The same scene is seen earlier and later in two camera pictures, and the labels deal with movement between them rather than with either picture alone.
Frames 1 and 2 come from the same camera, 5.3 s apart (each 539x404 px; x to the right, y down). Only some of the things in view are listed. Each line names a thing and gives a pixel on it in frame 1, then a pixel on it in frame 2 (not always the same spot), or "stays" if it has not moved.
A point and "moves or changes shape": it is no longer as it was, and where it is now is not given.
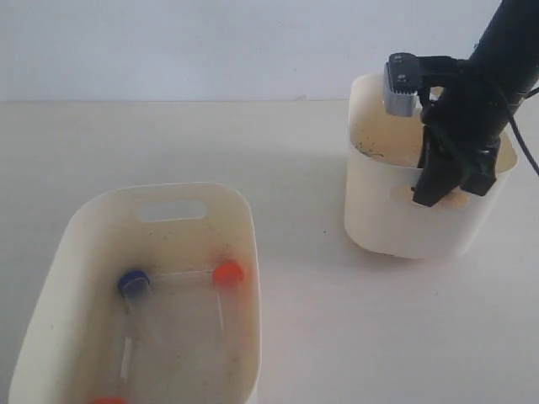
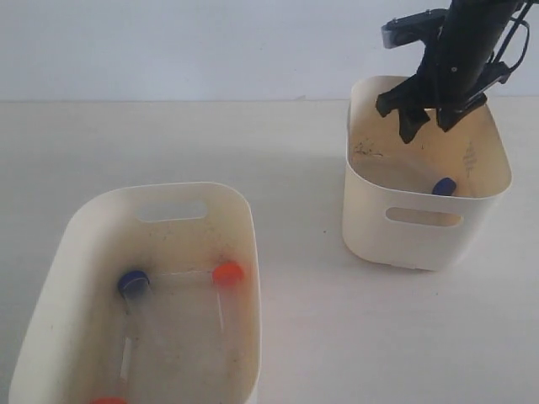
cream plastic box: [152, 312] stays
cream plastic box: [381, 158] moves or changes shape
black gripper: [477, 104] to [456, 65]
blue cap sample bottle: [141, 318] stays
